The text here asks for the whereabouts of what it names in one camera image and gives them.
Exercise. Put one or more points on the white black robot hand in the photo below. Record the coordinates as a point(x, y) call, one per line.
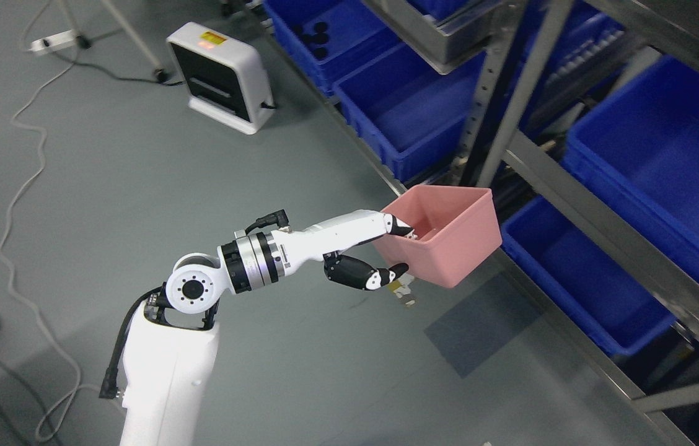
point(329, 240)

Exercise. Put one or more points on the pink plastic storage box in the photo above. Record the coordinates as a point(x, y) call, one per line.
point(456, 227)

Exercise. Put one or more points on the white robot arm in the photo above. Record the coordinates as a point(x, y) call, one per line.
point(169, 342)

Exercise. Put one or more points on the blue shelf bin centre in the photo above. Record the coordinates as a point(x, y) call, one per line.
point(409, 115)

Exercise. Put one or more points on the white box heater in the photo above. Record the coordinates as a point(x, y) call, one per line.
point(225, 77)

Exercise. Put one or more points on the steel shelf rack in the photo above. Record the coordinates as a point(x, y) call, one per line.
point(494, 137)

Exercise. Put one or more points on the blue bin top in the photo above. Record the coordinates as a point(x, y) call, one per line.
point(329, 39)

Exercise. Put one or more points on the blue bin lower centre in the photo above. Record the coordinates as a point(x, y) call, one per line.
point(617, 313)

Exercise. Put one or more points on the white power strip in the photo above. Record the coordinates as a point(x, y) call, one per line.
point(53, 43)

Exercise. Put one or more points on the blue bin right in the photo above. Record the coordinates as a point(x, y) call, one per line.
point(638, 152)

